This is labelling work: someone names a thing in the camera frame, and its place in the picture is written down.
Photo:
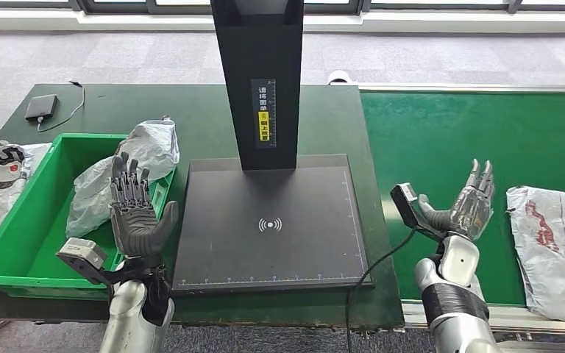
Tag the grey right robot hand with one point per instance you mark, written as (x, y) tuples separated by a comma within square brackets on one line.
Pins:
[(472, 209)]

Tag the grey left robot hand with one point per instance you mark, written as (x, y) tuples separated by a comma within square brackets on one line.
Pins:
[(136, 229)]

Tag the grey parcel bag brown print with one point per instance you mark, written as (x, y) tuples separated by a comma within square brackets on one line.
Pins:
[(146, 146)]

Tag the grey parcel bag red print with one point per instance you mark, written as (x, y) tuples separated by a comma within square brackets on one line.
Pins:
[(555, 253)]

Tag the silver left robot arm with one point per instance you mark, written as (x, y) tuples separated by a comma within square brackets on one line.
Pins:
[(126, 316)]

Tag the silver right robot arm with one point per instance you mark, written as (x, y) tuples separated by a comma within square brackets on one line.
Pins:
[(458, 258)]

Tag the green conveyor belt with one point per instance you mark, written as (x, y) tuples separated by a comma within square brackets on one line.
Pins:
[(458, 136)]

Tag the black inbound scanner machine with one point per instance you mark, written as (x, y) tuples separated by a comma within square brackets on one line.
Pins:
[(263, 253)]

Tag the green plastic crate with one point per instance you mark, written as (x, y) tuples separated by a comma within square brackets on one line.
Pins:
[(19, 234)]

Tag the dark green table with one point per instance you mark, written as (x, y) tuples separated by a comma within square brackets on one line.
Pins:
[(204, 117)]

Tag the black power bank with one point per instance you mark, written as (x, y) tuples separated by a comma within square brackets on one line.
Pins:
[(41, 107)]

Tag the black yellow label sticker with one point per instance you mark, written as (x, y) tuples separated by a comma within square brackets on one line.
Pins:
[(263, 112)]

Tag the white round roller end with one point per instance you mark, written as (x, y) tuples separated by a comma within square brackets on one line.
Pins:
[(338, 78)]

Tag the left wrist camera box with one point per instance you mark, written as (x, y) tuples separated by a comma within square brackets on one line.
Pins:
[(82, 251)]

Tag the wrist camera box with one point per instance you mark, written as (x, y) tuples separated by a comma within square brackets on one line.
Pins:
[(82, 251), (407, 204)]

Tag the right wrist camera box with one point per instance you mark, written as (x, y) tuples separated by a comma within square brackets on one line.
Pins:
[(407, 204)]

